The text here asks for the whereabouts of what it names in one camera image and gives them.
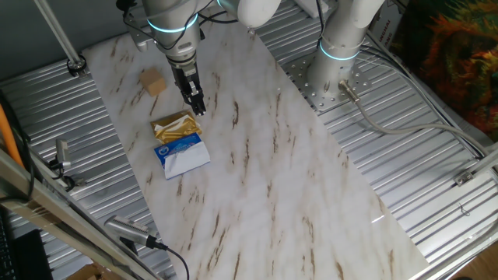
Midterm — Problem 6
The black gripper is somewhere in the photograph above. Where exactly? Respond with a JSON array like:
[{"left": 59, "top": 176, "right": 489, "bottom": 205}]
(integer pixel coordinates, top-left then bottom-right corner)
[{"left": 170, "top": 61, "right": 207, "bottom": 117}]

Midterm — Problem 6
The small wooden block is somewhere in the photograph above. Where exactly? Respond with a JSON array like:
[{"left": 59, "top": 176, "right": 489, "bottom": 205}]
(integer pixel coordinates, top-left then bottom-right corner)
[{"left": 139, "top": 68, "right": 167, "bottom": 97}]

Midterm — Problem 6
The gold tissue pack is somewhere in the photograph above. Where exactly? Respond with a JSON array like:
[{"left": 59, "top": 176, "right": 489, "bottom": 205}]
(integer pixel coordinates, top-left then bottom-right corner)
[{"left": 150, "top": 110, "right": 203, "bottom": 145}]

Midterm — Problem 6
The blue tissue pack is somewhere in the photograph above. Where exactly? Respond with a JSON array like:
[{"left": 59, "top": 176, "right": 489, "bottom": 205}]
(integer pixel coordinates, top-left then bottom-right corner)
[{"left": 153, "top": 131, "right": 212, "bottom": 180}]

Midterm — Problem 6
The marble pattern board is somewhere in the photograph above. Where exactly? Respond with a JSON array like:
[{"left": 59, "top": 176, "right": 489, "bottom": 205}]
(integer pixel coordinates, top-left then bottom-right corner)
[{"left": 81, "top": 17, "right": 429, "bottom": 280}]

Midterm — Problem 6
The diagonal aluminium beam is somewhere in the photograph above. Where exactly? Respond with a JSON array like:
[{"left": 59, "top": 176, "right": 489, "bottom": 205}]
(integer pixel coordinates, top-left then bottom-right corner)
[{"left": 0, "top": 147, "right": 160, "bottom": 280}]

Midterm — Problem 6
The brown cardboard box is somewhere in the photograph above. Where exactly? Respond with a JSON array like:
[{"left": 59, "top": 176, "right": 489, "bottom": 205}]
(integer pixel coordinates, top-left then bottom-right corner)
[{"left": 64, "top": 262, "right": 117, "bottom": 280}]

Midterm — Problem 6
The white printed box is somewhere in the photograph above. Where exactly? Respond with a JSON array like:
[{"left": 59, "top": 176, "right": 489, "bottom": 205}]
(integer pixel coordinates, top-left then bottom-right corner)
[{"left": 367, "top": 0, "right": 408, "bottom": 50}]

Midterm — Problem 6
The black equipment case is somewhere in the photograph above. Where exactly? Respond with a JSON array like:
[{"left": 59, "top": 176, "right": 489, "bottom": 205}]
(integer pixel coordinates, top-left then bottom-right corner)
[{"left": 0, "top": 212, "right": 54, "bottom": 280}]

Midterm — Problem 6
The colourful orange green cloth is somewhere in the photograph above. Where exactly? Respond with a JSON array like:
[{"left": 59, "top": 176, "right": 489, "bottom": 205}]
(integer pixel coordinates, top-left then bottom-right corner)
[{"left": 388, "top": 0, "right": 498, "bottom": 142}]

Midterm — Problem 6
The aluminium profile bar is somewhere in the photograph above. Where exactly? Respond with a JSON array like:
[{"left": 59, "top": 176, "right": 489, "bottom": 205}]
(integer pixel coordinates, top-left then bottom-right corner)
[{"left": 465, "top": 146, "right": 498, "bottom": 177}]

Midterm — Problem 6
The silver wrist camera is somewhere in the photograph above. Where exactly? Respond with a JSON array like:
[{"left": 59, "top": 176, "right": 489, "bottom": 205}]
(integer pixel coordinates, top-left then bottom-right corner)
[{"left": 124, "top": 17, "right": 152, "bottom": 54}]

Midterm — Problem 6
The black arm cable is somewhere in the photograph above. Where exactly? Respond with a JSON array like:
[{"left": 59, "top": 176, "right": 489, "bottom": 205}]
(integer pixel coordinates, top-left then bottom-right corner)
[
  {"left": 315, "top": 0, "right": 327, "bottom": 40},
  {"left": 116, "top": 0, "right": 239, "bottom": 51}
]

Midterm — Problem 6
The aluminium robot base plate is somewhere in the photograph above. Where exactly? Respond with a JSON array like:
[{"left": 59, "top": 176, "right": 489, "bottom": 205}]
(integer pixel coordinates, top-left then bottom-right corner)
[{"left": 282, "top": 52, "right": 373, "bottom": 114}]

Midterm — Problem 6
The black cable loop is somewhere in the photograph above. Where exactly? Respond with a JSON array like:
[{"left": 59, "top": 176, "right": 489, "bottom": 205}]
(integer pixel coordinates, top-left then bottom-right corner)
[
  {"left": 48, "top": 159, "right": 78, "bottom": 192},
  {"left": 66, "top": 56, "right": 89, "bottom": 77}
]

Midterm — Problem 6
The small silver camera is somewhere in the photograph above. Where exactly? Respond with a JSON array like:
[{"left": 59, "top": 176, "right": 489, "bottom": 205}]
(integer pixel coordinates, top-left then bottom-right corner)
[{"left": 55, "top": 138, "right": 72, "bottom": 169}]

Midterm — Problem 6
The silver ribbed camera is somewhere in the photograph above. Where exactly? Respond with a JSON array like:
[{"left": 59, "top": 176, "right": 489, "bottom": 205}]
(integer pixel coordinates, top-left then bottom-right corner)
[{"left": 103, "top": 215, "right": 159, "bottom": 250}]

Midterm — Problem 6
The black camera cable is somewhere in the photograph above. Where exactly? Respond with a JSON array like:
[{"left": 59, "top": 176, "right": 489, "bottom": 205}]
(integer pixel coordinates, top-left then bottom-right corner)
[{"left": 146, "top": 235, "right": 191, "bottom": 280}]

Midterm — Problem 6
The aluminium frame post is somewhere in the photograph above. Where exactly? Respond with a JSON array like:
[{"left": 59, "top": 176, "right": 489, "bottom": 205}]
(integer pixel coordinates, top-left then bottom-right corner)
[{"left": 33, "top": 0, "right": 89, "bottom": 77}]

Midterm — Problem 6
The thick grey cable with connector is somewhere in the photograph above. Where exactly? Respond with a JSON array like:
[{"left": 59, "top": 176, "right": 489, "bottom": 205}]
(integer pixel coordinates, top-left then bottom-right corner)
[{"left": 337, "top": 79, "right": 489, "bottom": 156}]

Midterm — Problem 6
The thick black cable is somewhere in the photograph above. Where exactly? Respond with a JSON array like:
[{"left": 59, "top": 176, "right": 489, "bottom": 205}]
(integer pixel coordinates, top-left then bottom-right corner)
[{"left": 0, "top": 89, "right": 37, "bottom": 203}]

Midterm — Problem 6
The orange cable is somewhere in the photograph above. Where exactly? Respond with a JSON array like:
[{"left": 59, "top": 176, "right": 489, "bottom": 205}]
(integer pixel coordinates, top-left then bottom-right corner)
[{"left": 0, "top": 103, "right": 25, "bottom": 169}]

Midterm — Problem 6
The thin grey cable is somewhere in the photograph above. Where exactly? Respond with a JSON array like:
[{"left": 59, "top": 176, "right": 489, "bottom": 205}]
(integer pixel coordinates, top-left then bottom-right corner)
[{"left": 359, "top": 30, "right": 491, "bottom": 156}]

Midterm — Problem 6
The aluminium frame rail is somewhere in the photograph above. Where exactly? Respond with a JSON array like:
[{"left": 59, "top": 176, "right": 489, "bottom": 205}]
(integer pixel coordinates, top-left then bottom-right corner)
[{"left": 408, "top": 223, "right": 498, "bottom": 280}]

